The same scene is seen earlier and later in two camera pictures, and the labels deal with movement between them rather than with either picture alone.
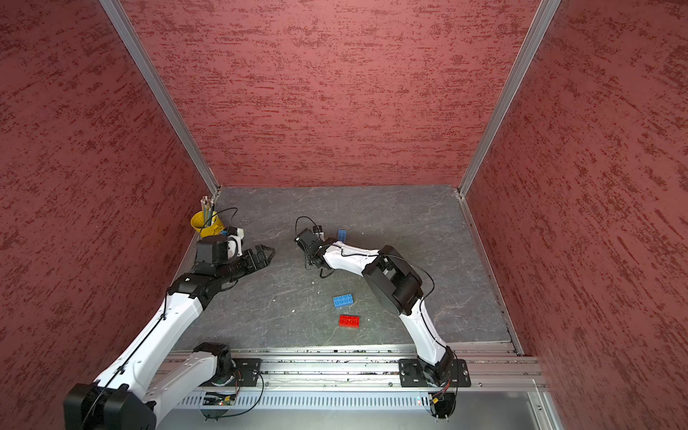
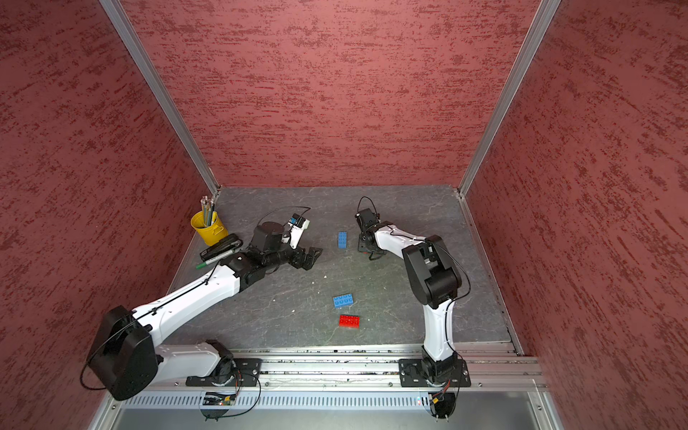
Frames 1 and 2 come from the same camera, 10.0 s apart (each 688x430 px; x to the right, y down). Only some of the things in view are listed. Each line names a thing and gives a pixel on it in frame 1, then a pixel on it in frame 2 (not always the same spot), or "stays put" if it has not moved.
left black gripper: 261,249 to 309,258
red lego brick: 349,321 stays put
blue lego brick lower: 343,300 stays put
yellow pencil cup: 198,223 stays put
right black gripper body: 310,257 to 364,246
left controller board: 215,399 stays put
